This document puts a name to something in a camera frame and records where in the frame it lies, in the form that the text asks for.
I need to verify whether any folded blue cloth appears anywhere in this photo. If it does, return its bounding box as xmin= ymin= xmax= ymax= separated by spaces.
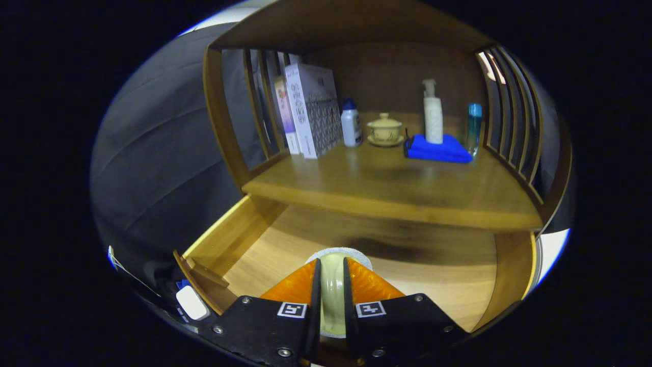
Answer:
xmin=403 ymin=134 xmax=474 ymax=164

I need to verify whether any wooden drawer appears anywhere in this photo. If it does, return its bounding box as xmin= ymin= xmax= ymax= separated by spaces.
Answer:
xmin=173 ymin=194 xmax=538 ymax=337

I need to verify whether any white pump bottle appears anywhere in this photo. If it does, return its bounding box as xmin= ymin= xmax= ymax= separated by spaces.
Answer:
xmin=422 ymin=78 xmax=444 ymax=145

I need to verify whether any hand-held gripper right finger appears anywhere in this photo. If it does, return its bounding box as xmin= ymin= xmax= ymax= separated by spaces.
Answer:
xmin=342 ymin=256 xmax=469 ymax=365

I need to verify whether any green ceramic ornament grey base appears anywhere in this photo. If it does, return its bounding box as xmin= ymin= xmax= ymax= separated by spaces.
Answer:
xmin=305 ymin=247 xmax=373 ymax=339

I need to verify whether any clear blue bottle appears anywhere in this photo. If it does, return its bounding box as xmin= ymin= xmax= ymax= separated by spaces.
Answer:
xmin=466 ymin=103 xmax=483 ymax=157

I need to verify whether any yellow lidded ceramic cup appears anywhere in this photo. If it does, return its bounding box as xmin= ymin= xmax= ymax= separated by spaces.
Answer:
xmin=367 ymin=113 xmax=405 ymax=148

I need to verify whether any wooden cabinet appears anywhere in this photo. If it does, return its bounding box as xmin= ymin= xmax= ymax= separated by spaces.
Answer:
xmin=203 ymin=0 xmax=574 ymax=235

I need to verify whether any thick white book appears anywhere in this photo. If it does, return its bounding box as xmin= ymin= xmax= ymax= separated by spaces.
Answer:
xmin=284 ymin=62 xmax=344 ymax=160

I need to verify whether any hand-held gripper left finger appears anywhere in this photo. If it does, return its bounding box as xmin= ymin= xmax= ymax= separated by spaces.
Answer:
xmin=199 ymin=257 xmax=322 ymax=367

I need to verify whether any white rounded plastic object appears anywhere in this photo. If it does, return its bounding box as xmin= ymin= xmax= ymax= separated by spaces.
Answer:
xmin=176 ymin=285 xmax=210 ymax=322

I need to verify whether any white bottle blue cap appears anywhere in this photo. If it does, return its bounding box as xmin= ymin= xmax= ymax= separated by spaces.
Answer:
xmin=340 ymin=98 xmax=363 ymax=148

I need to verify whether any thin purple book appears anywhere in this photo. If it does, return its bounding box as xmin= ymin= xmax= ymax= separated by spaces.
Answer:
xmin=274 ymin=75 xmax=301 ymax=155

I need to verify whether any wooden countertop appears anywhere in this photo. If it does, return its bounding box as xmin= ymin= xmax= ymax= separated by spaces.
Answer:
xmin=242 ymin=110 xmax=543 ymax=232

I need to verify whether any black backdrop cloth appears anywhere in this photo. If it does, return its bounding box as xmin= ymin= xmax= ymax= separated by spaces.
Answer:
xmin=91 ymin=23 xmax=563 ymax=306

